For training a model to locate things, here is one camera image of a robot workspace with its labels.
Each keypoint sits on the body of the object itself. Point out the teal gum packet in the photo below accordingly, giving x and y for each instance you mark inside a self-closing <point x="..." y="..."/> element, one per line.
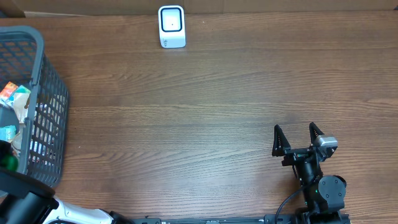
<point x="21" y="94"/>

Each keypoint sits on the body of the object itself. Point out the green lid jar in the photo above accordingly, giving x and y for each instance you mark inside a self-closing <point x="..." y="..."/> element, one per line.
<point x="9" y="162"/>

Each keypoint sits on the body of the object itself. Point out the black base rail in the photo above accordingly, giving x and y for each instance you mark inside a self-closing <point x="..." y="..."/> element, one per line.
<point x="211" y="221"/>

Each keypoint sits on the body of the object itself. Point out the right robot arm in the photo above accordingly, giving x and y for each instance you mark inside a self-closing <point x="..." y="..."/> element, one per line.
<point x="324" y="195"/>

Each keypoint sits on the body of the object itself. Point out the teal tissue packet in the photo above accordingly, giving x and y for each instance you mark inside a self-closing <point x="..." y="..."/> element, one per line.
<point x="7" y="133"/>

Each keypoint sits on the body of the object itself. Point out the orange snack packet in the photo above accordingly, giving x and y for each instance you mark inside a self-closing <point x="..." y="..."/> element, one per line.
<point x="6" y="92"/>

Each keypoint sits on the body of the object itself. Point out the brown PanTree snack bag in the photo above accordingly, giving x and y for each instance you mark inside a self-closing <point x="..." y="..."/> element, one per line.
<point x="21" y="110"/>

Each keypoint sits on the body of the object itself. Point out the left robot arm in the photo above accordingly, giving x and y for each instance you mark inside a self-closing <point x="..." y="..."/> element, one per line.
<point x="30" y="201"/>

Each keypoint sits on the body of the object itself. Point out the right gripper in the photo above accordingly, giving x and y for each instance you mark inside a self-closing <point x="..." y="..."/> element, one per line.
<point x="281" y="145"/>

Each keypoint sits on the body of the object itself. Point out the grey plastic shopping basket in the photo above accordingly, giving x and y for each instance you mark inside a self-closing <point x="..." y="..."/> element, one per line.
<point x="39" y="144"/>

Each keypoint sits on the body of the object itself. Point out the white barcode scanner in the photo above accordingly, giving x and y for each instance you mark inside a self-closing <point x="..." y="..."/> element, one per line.
<point x="172" y="27"/>

